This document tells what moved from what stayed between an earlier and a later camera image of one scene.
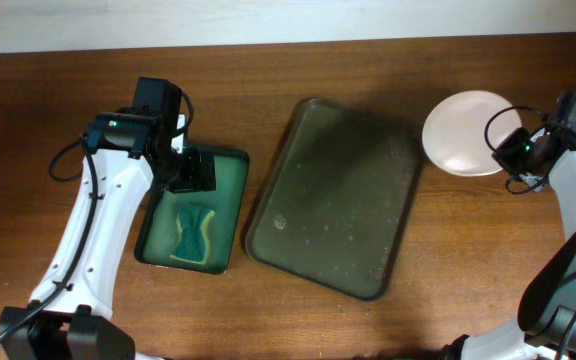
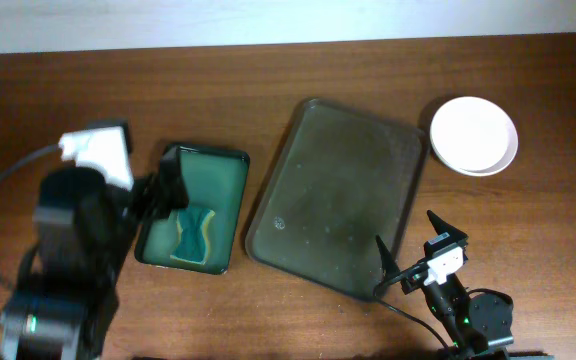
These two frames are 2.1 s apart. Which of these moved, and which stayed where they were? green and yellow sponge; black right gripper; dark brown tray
Moved: black right gripper
Stayed: green and yellow sponge; dark brown tray
